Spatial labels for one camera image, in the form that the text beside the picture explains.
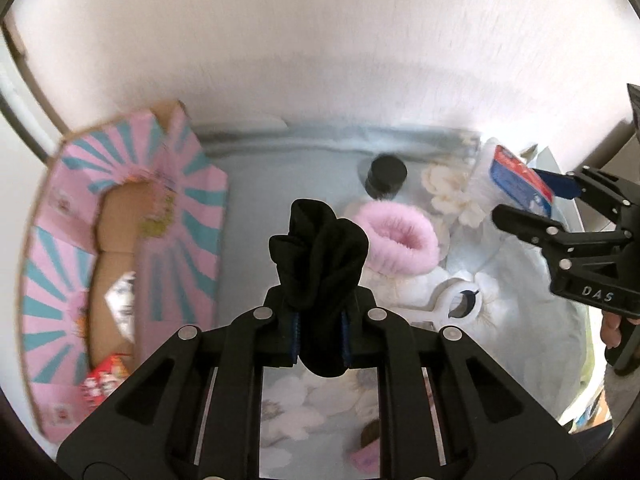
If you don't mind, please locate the black round jar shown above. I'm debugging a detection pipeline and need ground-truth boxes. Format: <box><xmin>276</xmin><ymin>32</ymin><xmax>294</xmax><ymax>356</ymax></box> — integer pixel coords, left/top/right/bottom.
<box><xmin>364</xmin><ymin>155</ymin><xmax>408</xmax><ymax>199</ymax></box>

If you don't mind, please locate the blue and white tissue packet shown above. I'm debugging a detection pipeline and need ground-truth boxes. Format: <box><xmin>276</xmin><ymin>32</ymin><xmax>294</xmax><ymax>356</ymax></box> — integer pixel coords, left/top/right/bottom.
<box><xmin>488</xmin><ymin>144</ymin><xmax>556</xmax><ymax>219</ymax></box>

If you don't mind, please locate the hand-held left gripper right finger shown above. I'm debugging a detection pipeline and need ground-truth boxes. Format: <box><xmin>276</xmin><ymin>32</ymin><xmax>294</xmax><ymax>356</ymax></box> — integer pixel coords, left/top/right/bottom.
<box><xmin>342</xmin><ymin>287</ymin><xmax>586</xmax><ymax>480</ymax></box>

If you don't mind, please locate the pink fluffy scrunchie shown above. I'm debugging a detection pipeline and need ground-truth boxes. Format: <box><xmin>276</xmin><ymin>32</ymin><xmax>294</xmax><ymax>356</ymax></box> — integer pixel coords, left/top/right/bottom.
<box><xmin>353</xmin><ymin>202</ymin><xmax>440</xmax><ymax>276</ymax></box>

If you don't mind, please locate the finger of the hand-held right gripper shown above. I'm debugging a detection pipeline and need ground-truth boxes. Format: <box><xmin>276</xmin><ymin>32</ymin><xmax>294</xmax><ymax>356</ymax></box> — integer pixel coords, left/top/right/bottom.
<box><xmin>491</xmin><ymin>204</ymin><xmax>632</xmax><ymax>267</ymax></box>
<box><xmin>536</xmin><ymin>166</ymin><xmax>635</xmax><ymax>233</ymax></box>

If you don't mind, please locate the black sock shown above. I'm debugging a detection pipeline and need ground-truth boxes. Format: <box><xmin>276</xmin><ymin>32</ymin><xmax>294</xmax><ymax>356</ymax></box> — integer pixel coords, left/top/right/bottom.
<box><xmin>268</xmin><ymin>198</ymin><xmax>371</xmax><ymax>377</ymax></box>

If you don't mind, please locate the floral blue blanket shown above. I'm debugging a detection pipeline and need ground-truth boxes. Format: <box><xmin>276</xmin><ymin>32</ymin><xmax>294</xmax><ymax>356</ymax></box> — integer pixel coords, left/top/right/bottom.
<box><xmin>190</xmin><ymin>127</ymin><xmax>601</xmax><ymax>480</ymax></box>

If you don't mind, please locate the person's right hand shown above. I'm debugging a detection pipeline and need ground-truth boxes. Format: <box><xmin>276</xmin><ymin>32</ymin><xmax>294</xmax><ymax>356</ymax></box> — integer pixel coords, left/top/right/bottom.
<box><xmin>601</xmin><ymin>310</ymin><xmax>640</xmax><ymax>350</ymax></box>

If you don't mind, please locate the white plastic ring tool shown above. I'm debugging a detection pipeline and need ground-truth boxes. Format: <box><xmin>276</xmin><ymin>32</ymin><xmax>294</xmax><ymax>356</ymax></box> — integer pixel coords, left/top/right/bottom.
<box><xmin>400</xmin><ymin>282</ymin><xmax>485</xmax><ymax>332</ymax></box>

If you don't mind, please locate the white snack packet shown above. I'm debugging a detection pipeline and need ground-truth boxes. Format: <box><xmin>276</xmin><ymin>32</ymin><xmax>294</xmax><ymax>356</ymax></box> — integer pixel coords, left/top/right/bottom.
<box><xmin>104</xmin><ymin>271</ymin><xmax>137</xmax><ymax>345</ymax></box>

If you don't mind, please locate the pink and blue cardboard box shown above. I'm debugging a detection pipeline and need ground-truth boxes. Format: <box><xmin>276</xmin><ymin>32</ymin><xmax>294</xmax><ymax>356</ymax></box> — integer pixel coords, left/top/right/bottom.
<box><xmin>21</xmin><ymin>101</ymin><xmax>230</xmax><ymax>442</ymax></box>

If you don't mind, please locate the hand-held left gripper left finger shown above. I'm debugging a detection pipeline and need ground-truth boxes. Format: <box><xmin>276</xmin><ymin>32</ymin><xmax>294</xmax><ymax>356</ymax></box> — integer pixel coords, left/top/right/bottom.
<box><xmin>56</xmin><ymin>285</ymin><xmax>302</xmax><ymax>480</ymax></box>

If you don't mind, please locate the red snack packet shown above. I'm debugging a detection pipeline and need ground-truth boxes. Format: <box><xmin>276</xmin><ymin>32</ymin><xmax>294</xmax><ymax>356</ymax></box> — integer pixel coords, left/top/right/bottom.
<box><xmin>79</xmin><ymin>353</ymin><xmax>132</xmax><ymax>406</ymax></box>

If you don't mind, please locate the small pink object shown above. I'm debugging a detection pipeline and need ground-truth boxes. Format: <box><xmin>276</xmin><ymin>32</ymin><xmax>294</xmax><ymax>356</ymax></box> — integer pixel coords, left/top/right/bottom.
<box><xmin>349</xmin><ymin>419</ymin><xmax>381</xmax><ymax>474</ymax></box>

